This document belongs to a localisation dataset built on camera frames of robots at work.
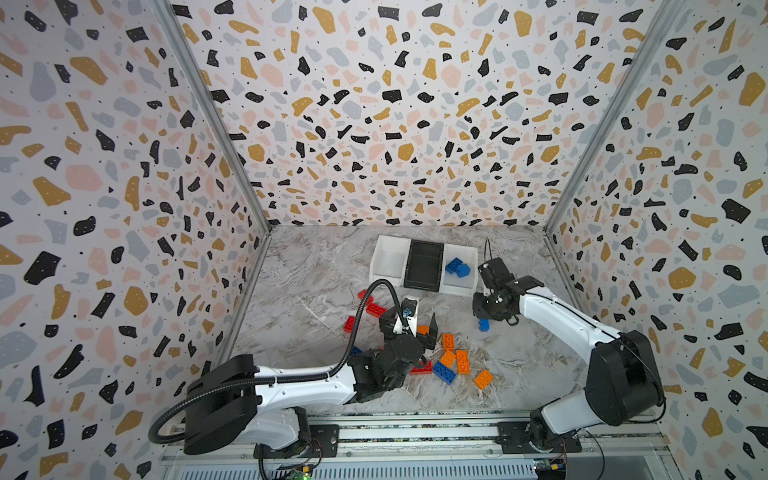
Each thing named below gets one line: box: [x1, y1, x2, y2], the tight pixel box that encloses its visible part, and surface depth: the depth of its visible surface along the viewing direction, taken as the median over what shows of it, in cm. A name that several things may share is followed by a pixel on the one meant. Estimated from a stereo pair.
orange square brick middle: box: [440, 350, 457, 368], surface depth 88 cm
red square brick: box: [344, 315, 357, 334], surface depth 94 cm
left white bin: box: [369, 235, 411, 287], surface depth 112 cm
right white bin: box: [439, 243, 479, 297], surface depth 105 cm
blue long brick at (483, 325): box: [478, 318, 491, 332], surface depth 89 cm
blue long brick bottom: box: [433, 361, 457, 385], surface depth 87 cm
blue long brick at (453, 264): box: [445, 257, 464, 274], surface depth 111 cm
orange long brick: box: [456, 350, 471, 375], surface depth 89 cm
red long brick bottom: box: [410, 360, 433, 375], surface depth 87 cm
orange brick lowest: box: [473, 368, 495, 390], surface depth 85 cm
